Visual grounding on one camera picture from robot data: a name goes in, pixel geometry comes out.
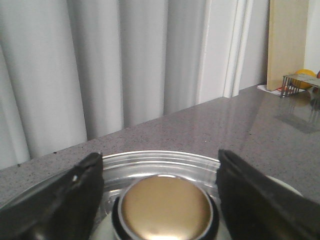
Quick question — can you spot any glass pot lid steel rim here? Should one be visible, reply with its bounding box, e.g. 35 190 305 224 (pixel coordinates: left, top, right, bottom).
0 149 223 240

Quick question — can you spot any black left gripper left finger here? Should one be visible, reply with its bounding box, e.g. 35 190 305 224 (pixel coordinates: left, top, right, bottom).
0 152 104 240

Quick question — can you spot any metal wire rack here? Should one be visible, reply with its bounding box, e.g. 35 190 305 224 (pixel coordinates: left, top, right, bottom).
280 74 320 98

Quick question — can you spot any white paper sheet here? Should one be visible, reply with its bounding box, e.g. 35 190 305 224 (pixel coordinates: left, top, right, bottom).
257 84 282 96

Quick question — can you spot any white pleated curtain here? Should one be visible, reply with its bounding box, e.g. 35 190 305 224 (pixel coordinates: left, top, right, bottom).
0 0 206 168

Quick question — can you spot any yellow round fruit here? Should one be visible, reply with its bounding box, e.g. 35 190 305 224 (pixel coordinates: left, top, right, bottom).
295 69 317 90

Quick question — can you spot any light wooden board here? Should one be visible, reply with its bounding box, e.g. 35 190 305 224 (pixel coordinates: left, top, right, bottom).
266 0 309 91

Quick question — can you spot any pale green electric pot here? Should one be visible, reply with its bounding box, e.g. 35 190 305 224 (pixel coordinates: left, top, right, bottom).
267 175 303 197

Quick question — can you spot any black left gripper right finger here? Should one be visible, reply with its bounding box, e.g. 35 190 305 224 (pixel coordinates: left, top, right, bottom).
216 149 320 240

